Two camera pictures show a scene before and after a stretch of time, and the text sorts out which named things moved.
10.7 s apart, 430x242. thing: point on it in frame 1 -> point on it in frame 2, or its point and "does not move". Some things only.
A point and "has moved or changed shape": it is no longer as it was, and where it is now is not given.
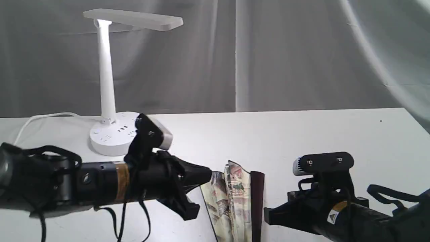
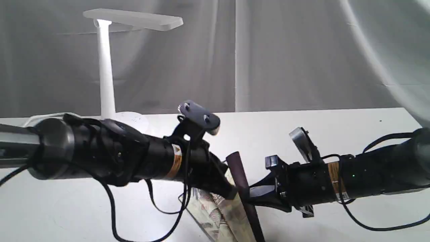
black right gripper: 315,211 -> 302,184
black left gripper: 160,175 -> 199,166
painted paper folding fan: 234,200 has moved or changed shape
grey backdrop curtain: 227,56 does not move
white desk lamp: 111,134 does not move
